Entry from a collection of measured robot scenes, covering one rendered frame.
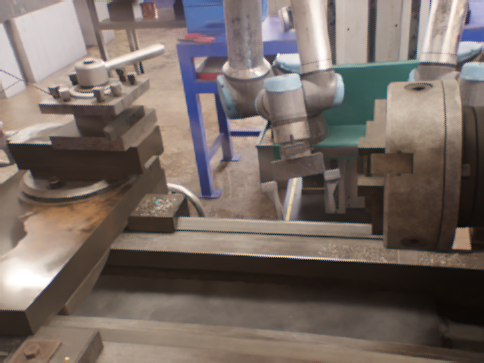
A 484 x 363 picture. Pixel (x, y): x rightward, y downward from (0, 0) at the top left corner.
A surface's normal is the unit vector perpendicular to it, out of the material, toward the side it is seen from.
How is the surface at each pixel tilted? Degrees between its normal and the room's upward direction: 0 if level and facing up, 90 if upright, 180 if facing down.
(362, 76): 90
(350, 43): 90
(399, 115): 29
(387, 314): 15
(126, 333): 49
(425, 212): 91
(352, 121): 90
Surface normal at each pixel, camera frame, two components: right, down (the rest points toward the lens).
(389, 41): -0.16, 0.49
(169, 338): -0.22, -0.21
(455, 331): -0.10, -0.87
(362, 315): 0.18, -0.78
